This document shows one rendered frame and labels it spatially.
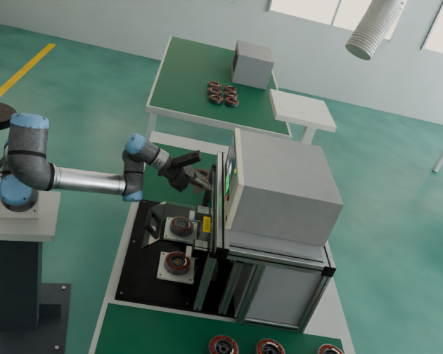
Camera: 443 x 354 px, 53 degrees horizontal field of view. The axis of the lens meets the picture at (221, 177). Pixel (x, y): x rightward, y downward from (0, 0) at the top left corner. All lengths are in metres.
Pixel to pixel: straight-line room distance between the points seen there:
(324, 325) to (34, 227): 1.31
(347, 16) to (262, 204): 5.08
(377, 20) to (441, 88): 4.68
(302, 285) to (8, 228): 1.24
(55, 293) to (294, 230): 1.60
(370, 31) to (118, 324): 1.95
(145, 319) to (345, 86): 5.50
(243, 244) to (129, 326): 0.52
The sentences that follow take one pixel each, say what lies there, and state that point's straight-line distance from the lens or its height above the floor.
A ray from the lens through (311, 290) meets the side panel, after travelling 1.76.
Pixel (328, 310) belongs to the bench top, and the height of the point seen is 0.75.
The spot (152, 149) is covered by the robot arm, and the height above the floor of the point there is 1.31.
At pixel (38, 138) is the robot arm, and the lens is 1.54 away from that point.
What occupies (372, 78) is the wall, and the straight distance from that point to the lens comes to 6.86.
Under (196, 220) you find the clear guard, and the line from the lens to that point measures 1.74.
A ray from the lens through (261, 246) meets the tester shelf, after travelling 1.63.
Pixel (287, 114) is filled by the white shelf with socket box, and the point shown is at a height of 1.21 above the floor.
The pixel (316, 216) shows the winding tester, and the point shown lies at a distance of 1.66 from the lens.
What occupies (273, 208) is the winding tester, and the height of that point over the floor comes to 1.24.
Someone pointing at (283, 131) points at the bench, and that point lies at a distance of 3.41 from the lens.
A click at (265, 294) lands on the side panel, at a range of 1.76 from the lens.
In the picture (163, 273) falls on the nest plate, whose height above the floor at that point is 0.78.
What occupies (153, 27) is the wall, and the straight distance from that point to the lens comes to 6.36.
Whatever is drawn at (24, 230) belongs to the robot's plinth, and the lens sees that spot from 2.09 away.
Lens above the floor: 2.13
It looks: 32 degrees down
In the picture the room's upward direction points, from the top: 16 degrees clockwise
